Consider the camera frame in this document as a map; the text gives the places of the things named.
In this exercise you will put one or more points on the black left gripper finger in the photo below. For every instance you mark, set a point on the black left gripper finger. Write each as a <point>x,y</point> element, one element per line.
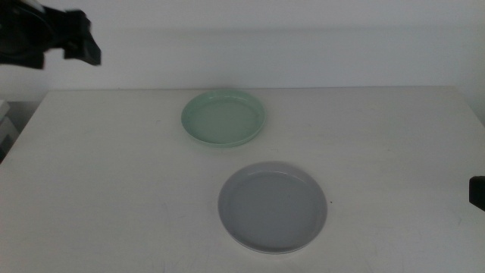
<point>91,53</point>

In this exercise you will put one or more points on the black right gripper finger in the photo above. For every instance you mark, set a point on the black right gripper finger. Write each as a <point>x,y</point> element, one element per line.
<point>478,191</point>

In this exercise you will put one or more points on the mint green shallow bowl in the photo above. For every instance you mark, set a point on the mint green shallow bowl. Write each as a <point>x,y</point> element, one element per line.
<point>223,121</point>

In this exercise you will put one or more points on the grey shallow bowl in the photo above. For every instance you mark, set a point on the grey shallow bowl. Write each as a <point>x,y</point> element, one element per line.
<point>273,206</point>

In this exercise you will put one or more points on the white shallow bowl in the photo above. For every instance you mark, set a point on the white shallow bowl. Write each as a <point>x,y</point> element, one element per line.
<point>278,253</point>

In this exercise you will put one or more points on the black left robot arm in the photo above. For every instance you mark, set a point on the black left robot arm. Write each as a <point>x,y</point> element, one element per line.
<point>20,34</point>

